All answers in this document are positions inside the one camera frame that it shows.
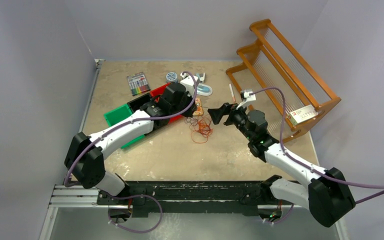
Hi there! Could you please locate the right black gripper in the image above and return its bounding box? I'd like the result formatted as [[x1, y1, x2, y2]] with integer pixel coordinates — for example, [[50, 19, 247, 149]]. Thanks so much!
[[208, 101, 254, 141]]

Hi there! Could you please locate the orange cable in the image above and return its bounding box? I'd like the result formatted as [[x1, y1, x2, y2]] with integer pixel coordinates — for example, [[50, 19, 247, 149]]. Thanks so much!
[[190, 115, 214, 145]]

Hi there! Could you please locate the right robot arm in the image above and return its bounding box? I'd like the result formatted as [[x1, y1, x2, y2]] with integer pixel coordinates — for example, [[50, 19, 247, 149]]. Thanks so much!
[[208, 103, 356, 227]]

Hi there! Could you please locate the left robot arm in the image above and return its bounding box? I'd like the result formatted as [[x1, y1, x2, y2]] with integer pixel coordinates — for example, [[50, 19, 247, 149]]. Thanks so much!
[[63, 82, 197, 205]]

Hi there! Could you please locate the red plastic bin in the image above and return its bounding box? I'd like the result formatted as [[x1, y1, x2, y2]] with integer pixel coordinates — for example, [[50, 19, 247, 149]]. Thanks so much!
[[150, 83, 183, 125]]

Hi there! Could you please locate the white orange pen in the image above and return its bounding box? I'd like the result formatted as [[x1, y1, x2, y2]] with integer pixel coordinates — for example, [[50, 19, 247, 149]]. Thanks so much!
[[228, 83, 237, 103]]

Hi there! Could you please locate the small round tin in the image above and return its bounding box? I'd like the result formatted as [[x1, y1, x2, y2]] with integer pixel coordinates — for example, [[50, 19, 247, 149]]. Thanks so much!
[[165, 71, 179, 83]]

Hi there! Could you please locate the orange spiral notebook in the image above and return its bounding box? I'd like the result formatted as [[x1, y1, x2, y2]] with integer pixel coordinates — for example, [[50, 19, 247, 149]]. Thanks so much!
[[192, 98, 204, 116]]

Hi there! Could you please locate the blue correction tape package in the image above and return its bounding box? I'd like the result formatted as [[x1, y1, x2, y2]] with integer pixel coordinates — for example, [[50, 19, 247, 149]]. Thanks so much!
[[196, 83, 213, 97]]

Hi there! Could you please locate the marker pen pack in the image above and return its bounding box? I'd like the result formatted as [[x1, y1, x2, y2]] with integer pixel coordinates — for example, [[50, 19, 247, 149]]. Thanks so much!
[[126, 71, 151, 96]]

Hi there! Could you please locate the black plastic bin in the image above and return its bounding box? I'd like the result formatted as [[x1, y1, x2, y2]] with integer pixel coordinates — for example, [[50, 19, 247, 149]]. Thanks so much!
[[127, 93, 152, 114]]

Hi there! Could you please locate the green plastic bin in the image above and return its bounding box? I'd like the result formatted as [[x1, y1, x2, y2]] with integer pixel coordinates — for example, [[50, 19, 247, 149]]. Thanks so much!
[[103, 103, 145, 149]]

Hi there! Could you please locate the wooden rack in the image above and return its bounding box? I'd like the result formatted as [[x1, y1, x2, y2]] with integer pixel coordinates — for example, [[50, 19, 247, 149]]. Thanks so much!
[[226, 19, 341, 142]]

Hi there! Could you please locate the white small box on rack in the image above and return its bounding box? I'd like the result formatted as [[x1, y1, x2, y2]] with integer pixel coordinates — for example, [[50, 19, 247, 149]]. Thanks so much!
[[287, 105, 319, 126]]

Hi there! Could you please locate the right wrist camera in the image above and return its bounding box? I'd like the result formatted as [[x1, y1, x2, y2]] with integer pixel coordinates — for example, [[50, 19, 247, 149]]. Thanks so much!
[[236, 89, 256, 110]]

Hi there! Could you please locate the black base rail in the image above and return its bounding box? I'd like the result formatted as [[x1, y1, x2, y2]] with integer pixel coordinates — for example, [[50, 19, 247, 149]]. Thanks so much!
[[95, 175, 291, 219]]

